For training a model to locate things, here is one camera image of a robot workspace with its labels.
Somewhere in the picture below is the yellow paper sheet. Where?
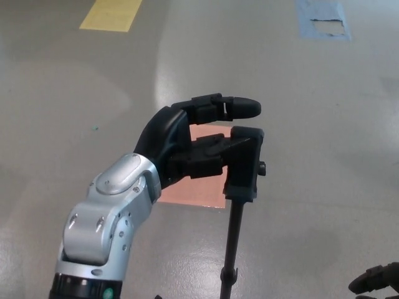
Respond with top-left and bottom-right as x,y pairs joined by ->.
79,0 -> 144,32

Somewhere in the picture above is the black tripod phone stand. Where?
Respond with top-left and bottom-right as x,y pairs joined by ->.
155,125 -> 267,299

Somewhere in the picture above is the pink floor marker rectangle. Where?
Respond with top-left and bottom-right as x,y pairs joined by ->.
157,123 -> 233,209

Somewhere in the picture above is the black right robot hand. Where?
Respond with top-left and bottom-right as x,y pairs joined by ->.
348,262 -> 399,299

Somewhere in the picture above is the torn blue paper sheet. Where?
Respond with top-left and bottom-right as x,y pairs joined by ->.
296,0 -> 352,41

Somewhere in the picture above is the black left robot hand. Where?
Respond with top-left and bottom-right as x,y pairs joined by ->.
133,92 -> 262,189

